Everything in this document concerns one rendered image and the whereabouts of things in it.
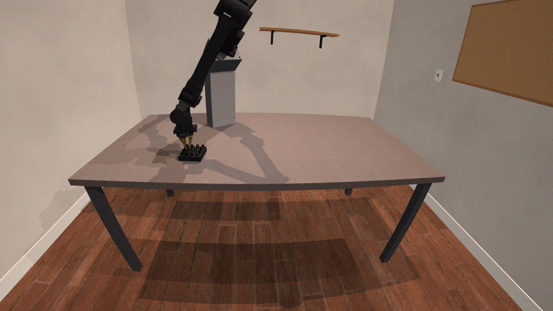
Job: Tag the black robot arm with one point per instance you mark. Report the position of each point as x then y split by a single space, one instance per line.
225 38

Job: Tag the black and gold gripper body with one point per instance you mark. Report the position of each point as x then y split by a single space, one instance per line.
190 132

